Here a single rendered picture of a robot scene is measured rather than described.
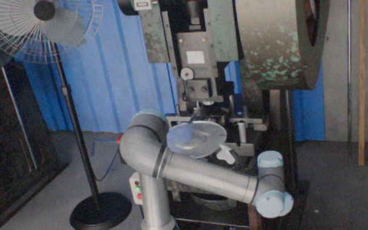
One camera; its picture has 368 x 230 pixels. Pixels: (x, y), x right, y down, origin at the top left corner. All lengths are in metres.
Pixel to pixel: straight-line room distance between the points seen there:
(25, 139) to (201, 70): 1.70
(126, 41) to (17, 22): 1.26
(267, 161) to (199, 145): 0.50
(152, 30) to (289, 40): 0.65
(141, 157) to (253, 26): 0.53
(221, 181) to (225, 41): 0.70
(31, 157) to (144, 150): 2.15
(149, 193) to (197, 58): 0.67
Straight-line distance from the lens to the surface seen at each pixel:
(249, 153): 1.96
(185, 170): 1.26
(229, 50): 1.81
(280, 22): 1.44
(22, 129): 3.29
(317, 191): 2.85
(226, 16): 1.77
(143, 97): 3.58
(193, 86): 1.93
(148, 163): 1.26
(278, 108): 2.25
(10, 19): 2.38
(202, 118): 2.02
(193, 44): 1.90
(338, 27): 3.05
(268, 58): 1.52
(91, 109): 3.86
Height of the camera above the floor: 1.65
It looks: 25 degrees down
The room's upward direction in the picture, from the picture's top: 10 degrees counter-clockwise
